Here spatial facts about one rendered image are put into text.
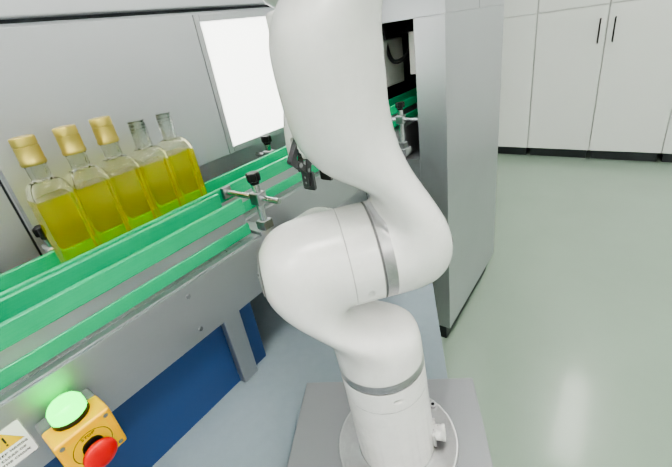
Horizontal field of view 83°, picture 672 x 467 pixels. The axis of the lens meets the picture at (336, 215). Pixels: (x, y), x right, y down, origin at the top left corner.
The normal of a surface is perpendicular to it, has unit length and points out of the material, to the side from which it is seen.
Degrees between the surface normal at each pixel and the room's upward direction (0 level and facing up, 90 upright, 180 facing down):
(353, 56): 99
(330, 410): 3
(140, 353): 90
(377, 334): 31
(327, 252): 51
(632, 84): 90
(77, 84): 90
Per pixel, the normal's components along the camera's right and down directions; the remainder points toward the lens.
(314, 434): -0.19, -0.89
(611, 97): -0.58, 0.43
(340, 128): 0.08, 0.57
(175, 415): 0.80, 0.15
